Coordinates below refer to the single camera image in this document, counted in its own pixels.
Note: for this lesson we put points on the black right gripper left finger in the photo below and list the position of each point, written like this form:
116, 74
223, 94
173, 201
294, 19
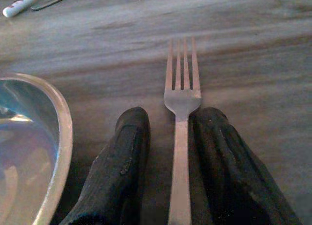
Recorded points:
114, 166

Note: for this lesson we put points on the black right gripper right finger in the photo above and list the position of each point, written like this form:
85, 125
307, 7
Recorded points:
226, 166

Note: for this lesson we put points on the silver metal fork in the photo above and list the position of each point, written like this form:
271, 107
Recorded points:
181, 147

